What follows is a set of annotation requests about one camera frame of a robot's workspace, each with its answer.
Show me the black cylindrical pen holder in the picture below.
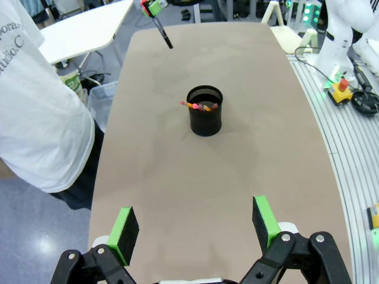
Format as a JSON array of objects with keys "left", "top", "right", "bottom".
[{"left": 186, "top": 85, "right": 223, "bottom": 137}]

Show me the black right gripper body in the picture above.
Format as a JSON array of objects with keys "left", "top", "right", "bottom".
[{"left": 166, "top": 0, "right": 203, "bottom": 7}]

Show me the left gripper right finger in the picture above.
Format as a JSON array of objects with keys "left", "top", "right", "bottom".
[{"left": 239, "top": 195, "right": 353, "bottom": 284}]

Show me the black coiled cable bundle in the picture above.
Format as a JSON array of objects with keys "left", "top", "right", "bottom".
[{"left": 352, "top": 90, "right": 379, "bottom": 118}]

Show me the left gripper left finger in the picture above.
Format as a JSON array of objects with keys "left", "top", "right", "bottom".
[{"left": 50, "top": 206, "right": 140, "bottom": 284}]

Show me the slotted aluminium base platform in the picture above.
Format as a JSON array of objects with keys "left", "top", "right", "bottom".
[{"left": 285, "top": 53, "right": 379, "bottom": 284}]

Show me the green and white bag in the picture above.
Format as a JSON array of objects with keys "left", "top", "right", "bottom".
[{"left": 59, "top": 69, "right": 83, "bottom": 97}]

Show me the cream frame furniture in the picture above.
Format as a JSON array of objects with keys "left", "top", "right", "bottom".
[{"left": 260, "top": 0, "right": 320, "bottom": 56}]

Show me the black marker with red caps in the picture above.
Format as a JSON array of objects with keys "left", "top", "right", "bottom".
[{"left": 140, "top": 0, "right": 174, "bottom": 50}]

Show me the clear plastic storage bin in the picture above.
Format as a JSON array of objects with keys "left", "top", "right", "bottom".
[{"left": 87, "top": 81, "right": 119, "bottom": 134}]

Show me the white background table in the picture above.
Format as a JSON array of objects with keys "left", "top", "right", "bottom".
[{"left": 38, "top": 0, "right": 134, "bottom": 66}]

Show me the black hand tool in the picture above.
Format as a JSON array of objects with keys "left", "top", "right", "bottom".
[{"left": 354, "top": 64, "right": 373, "bottom": 89}]

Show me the yellow emergency stop box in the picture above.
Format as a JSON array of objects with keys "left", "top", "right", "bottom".
[{"left": 327, "top": 78, "right": 354, "bottom": 106}]

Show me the yellow control box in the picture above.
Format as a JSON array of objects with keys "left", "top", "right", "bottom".
[{"left": 367, "top": 203, "right": 379, "bottom": 230}]

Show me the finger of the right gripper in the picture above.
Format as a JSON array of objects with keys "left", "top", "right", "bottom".
[{"left": 147, "top": 0, "right": 168, "bottom": 17}]

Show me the person in white shirt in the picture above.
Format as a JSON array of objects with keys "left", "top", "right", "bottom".
[{"left": 0, "top": 0, "right": 105, "bottom": 211}]

